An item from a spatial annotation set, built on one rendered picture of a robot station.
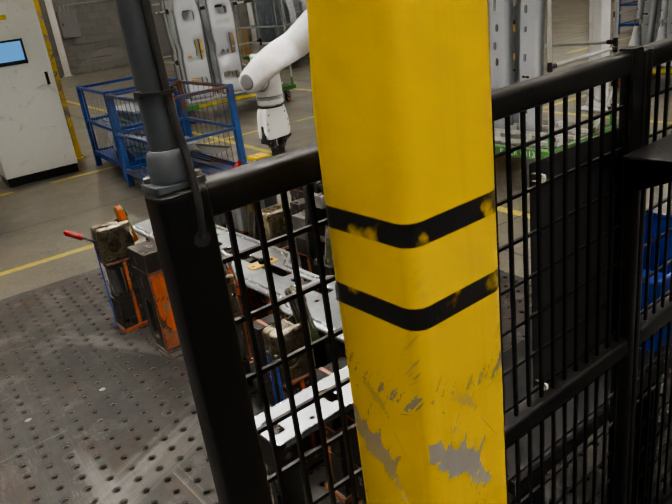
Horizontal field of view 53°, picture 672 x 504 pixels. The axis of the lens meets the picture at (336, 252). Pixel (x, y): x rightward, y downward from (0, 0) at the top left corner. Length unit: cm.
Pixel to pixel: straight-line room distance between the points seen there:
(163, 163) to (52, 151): 798
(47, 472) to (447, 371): 136
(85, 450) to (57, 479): 10
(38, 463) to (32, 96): 681
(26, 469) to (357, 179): 145
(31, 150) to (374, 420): 793
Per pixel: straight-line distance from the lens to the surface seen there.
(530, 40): 587
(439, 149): 46
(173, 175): 46
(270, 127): 214
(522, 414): 86
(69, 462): 177
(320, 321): 145
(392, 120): 44
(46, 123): 840
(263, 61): 203
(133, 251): 202
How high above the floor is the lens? 167
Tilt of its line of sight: 22 degrees down
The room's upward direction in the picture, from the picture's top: 8 degrees counter-clockwise
